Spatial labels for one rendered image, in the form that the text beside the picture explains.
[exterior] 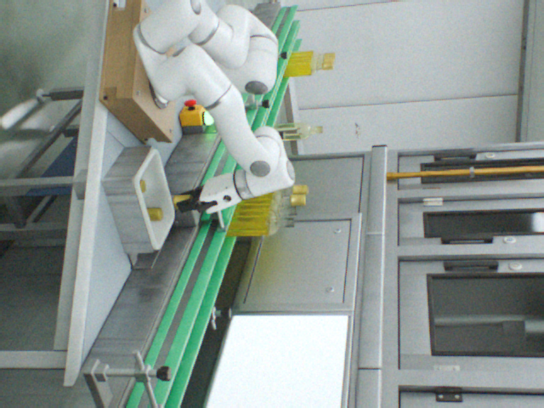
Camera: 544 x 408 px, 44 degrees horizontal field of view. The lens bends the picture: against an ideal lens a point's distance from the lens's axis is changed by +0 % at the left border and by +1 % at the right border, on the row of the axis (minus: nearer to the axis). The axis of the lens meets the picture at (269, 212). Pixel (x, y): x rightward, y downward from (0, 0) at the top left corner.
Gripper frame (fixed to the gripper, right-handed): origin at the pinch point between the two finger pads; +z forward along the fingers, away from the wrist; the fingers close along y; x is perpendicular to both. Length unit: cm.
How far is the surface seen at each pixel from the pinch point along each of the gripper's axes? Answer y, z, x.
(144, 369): -52, -2, -5
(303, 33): 607, 100, -154
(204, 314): -15.2, 3.9, -24.8
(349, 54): 606, 60, -195
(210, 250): 2.6, 3.0, -17.8
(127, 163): 0.7, 9.7, 14.5
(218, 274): 1.3, 4.0, -25.1
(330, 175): 74, -16, -45
